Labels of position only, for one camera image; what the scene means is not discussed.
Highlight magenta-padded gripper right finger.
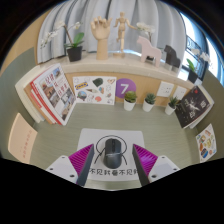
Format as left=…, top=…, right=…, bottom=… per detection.
left=131, top=143, right=181, bottom=187

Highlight white orchid in black pot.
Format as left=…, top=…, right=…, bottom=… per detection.
left=185, top=48, right=213, bottom=84
left=40, top=21, right=85, bottom=63

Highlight beige thin book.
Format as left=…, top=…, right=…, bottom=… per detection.
left=7, top=112, right=38, bottom=164

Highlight dark grey computer mouse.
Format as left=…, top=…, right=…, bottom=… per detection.
left=102, top=137, right=123, bottom=169

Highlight white wall socket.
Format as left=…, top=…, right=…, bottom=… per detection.
left=173, top=85, right=188, bottom=101
left=156, top=80, right=175, bottom=98

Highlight black cover book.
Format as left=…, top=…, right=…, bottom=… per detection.
left=174, top=85, right=212, bottom=129

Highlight photo cover book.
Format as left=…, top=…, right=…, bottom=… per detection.
left=31, top=63, right=77, bottom=126

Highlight wooden back shelf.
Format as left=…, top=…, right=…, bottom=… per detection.
left=23, top=49, right=204, bottom=108

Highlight green desk partition panel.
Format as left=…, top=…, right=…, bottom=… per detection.
left=196, top=69, right=224, bottom=158
left=0, top=46, right=38, bottom=158

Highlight light grey printed mouse pad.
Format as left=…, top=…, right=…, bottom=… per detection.
left=77, top=128, right=147, bottom=183

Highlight red-spined book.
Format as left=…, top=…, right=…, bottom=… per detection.
left=29, top=79, right=63, bottom=126

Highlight white sticker picture card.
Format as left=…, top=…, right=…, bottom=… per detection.
left=72, top=76, right=118, bottom=106

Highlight brown cover book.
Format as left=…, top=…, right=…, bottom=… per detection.
left=23, top=83, right=56, bottom=125

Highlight light grey curtain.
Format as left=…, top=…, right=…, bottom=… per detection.
left=35, top=0, right=188, bottom=64

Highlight wooden artist mannequin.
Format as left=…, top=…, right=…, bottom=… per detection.
left=112, top=11, right=138, bottom=58

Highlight purple round number sign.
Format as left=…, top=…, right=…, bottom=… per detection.
left=115, top=78, right=137, bottom=99

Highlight illustrated food picture card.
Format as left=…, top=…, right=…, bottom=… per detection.
left=195, top=123, right=218, bottom=164

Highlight pink wooden horse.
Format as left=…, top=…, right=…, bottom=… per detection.
left=136, top=35, right=163, bottom=64

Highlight small succulent in white pot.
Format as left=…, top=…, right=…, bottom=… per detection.
left=123, top=90, right=138, bottom=112
left=142, top=92, right=157, bottom=113
left=164, top=96, right=180, bottom=116

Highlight black wooden horse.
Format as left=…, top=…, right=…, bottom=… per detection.
left=163, top=44, right=182, bottom=69

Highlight window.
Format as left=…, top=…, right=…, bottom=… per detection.
left=181, top=13, right=224, bottom=84

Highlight wooden hand model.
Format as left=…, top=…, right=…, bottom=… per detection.
left=90, top=16, right=113, bottom=61

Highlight white orchid flowers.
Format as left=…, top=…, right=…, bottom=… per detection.
left=135, top=21, right=156, bottom=43

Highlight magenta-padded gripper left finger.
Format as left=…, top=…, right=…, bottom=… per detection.
left=45, top=143, right=95, bottom=187

